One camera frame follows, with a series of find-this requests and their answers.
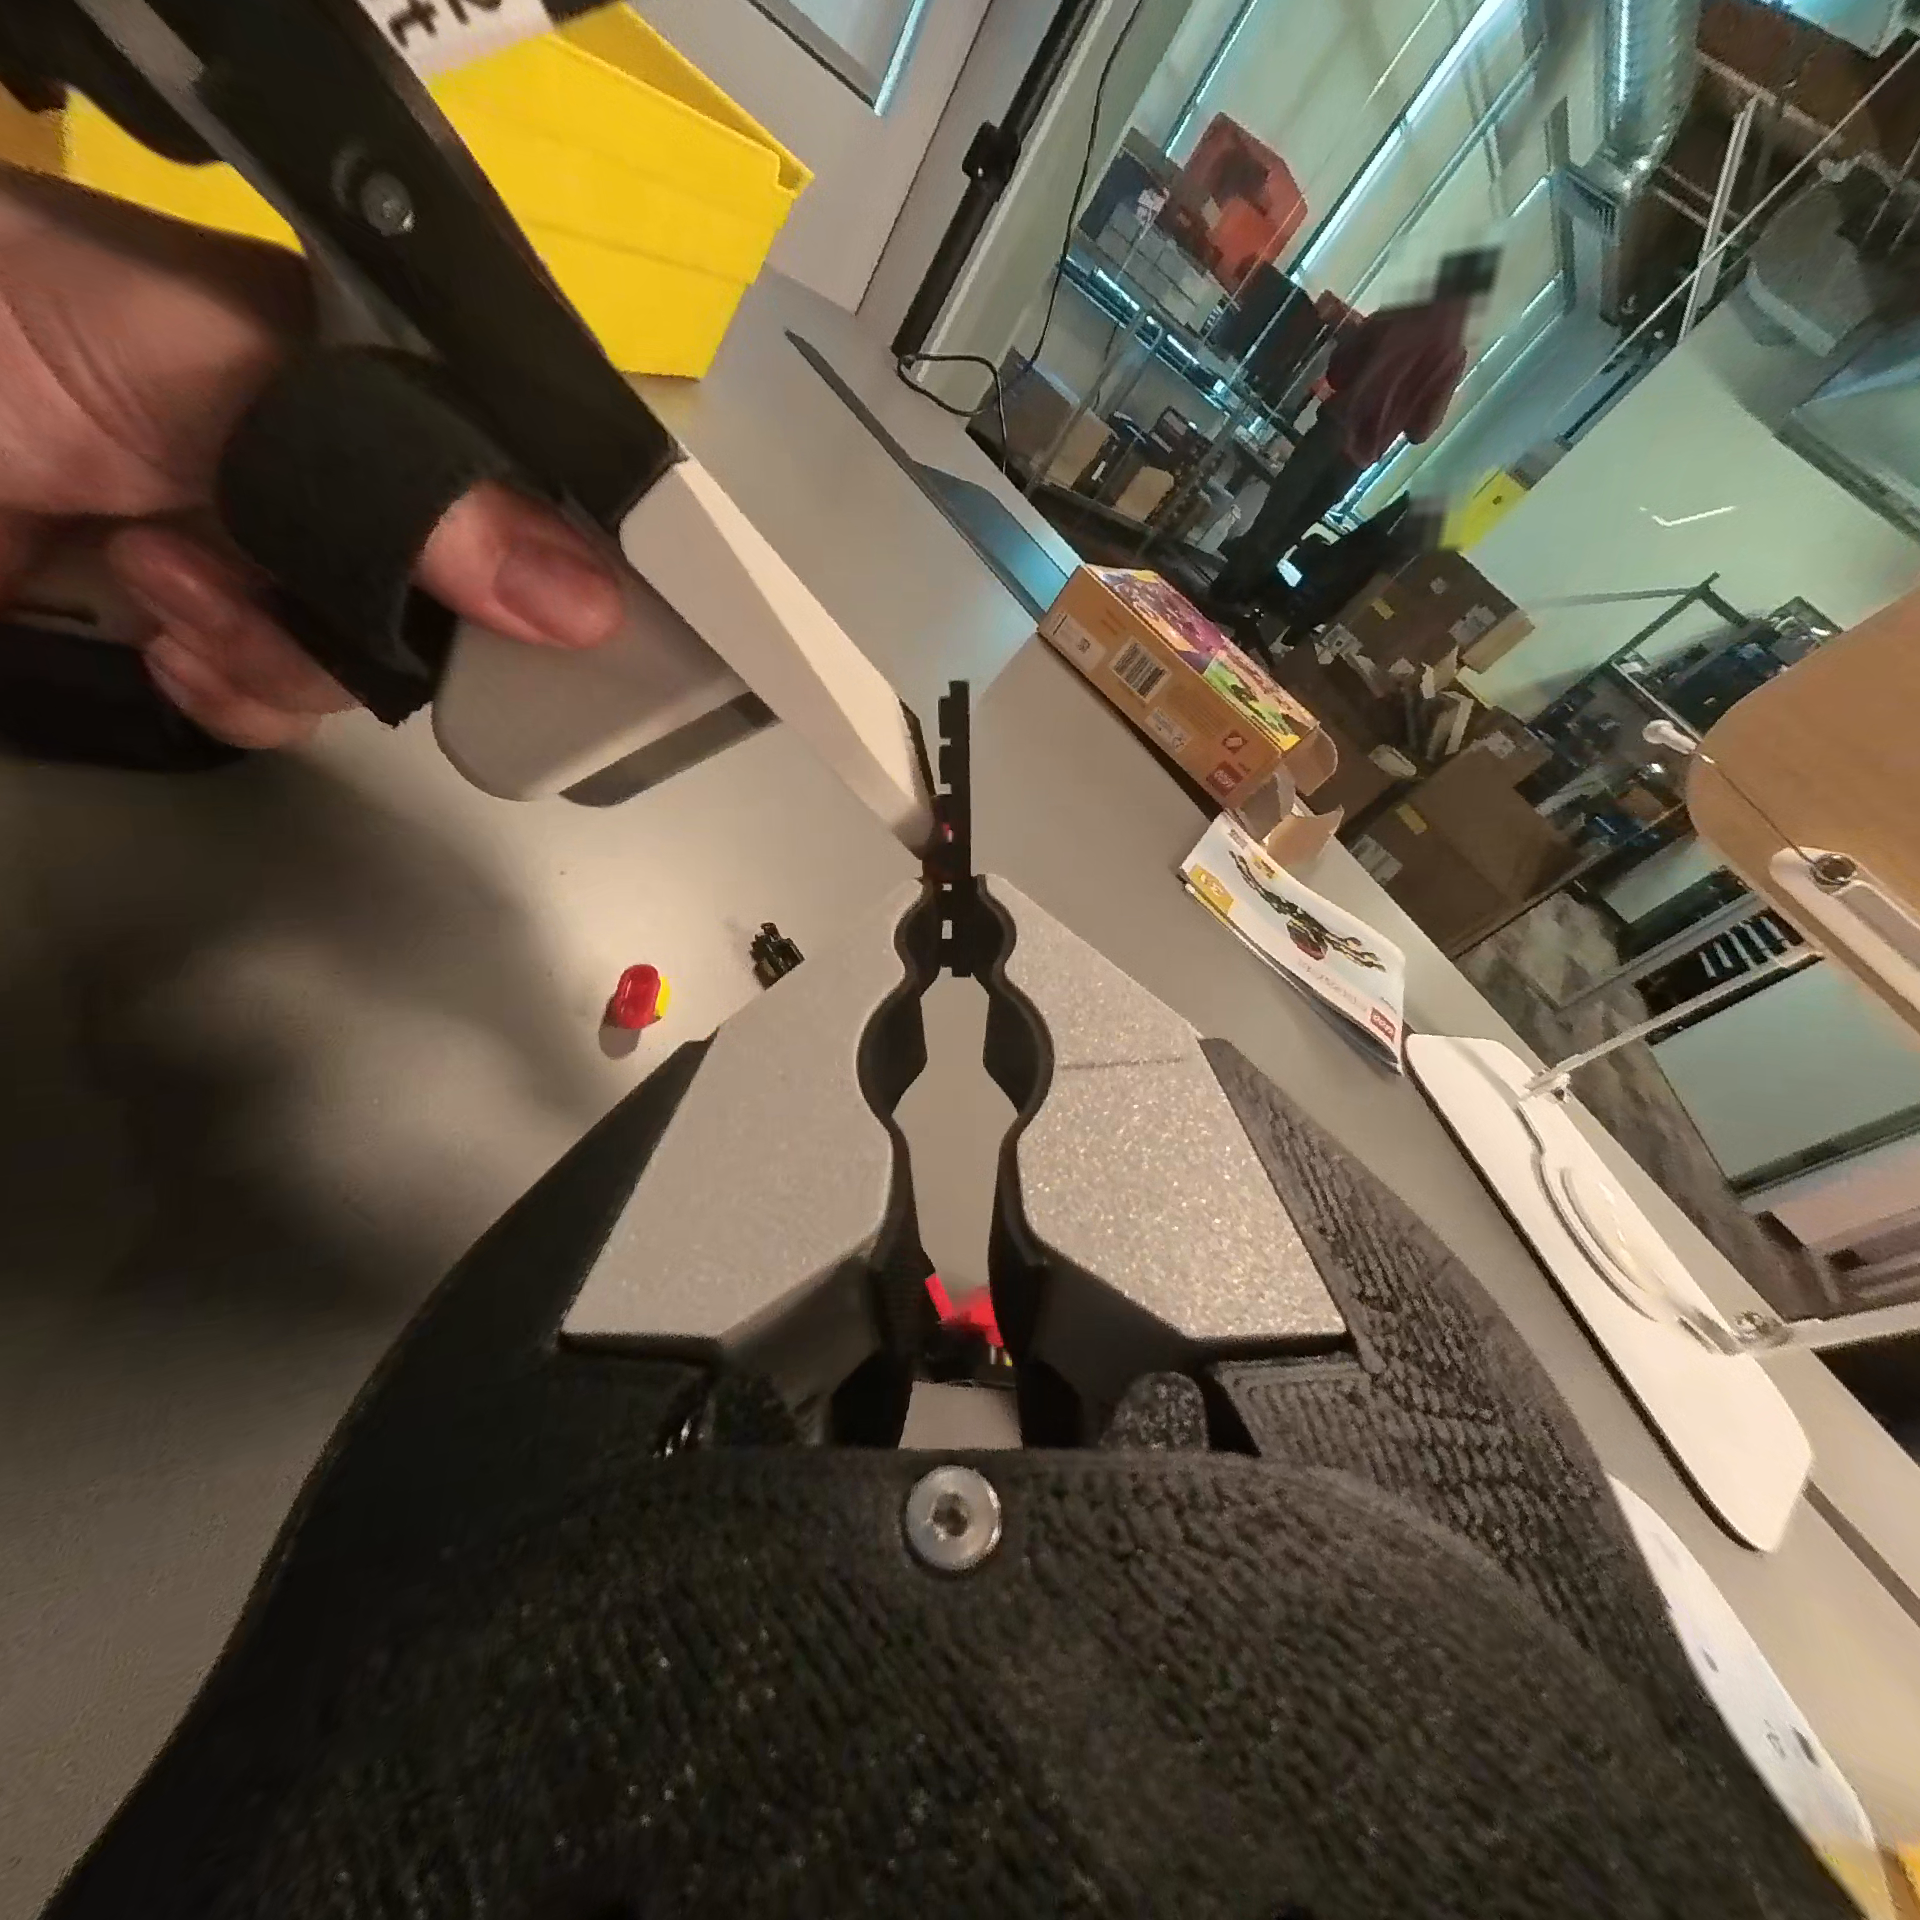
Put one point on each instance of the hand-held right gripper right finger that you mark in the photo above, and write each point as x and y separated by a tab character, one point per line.
1184	1200

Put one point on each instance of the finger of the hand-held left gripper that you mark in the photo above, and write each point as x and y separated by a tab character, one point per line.
599	705
779	615

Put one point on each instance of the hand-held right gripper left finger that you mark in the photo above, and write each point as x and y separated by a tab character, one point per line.
735	1200

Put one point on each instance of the yellow plastic bin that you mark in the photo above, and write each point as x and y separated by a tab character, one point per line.
630	194

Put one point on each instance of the long black lego plate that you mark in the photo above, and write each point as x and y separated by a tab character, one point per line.
956	780

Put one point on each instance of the black red yellow lego model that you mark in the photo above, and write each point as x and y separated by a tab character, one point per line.
960	1302

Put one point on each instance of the small red yellow lego piece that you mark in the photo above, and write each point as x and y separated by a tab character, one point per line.
634	998

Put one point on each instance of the small black studded lego piece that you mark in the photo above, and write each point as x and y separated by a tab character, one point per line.
775	956

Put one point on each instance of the orange cardboard lego box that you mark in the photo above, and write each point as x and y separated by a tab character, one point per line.
1140	645

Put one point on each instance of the person's left hand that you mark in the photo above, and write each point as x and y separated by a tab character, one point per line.
106	390

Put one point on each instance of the closed instruction booklet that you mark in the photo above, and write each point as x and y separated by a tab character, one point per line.
1306	945

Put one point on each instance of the stack of cardboard boxes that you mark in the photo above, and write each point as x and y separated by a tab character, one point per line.
1470	840

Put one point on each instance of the black stand pole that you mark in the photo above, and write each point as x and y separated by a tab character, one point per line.
974	181

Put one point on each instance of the metal shelf rack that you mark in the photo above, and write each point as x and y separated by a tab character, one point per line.
1140	301

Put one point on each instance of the open instruction booklet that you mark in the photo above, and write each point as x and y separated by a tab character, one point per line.
1755	1694

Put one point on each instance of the wooden board on white stand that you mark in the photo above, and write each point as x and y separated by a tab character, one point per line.
1844	721

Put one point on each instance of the dark flat base plate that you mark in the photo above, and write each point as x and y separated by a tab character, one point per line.
974	510

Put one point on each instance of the silver ventilation duct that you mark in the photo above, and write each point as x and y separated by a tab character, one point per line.
1634	90

